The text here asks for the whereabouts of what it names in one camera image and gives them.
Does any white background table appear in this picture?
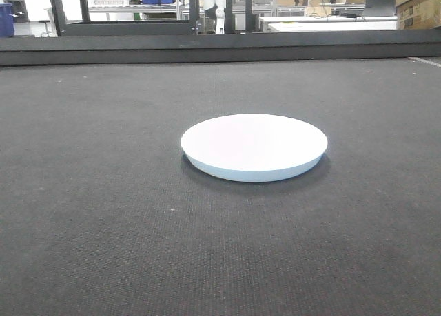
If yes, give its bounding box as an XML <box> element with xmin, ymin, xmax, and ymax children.
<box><xmin>259</xmin><ymin>16</ymin><xmax>397</xmax><ymax>32</ymax></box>

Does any black raised table edge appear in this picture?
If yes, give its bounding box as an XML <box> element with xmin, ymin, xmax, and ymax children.
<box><xmin>1</xmin><ymin>29</ymin><xmax>440</xmax><ymax>67</ymax></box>

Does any pale blue round tray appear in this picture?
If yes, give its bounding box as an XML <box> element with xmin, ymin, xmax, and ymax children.
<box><xmin>181</xmin><ymin>114</ymin><xmax>328</xmax><ymax>182</ymax></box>

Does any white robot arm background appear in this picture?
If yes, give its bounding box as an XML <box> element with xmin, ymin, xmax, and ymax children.
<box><xmin>203</xmin><ymin>0</ymin><xmax>226</xmax><ymax>34</ymax></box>

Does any black metal frame structure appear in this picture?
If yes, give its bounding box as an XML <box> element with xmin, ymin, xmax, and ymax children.
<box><xmin>51</xmin><ymin>0</ymin><xmax>256</xmax><ymax>36</ymax></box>

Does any cardboard box right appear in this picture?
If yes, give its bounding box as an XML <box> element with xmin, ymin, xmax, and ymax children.
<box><xmin>396</xmin><ymin>0</ymin><xmax>440</xmax><ymax>30</ymax></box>

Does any blue barrel far left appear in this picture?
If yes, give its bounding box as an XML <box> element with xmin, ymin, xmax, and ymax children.
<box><xmin>0</xmin><ymin>3</ymin><xmax>14</xmax><ymax>38</ymax></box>

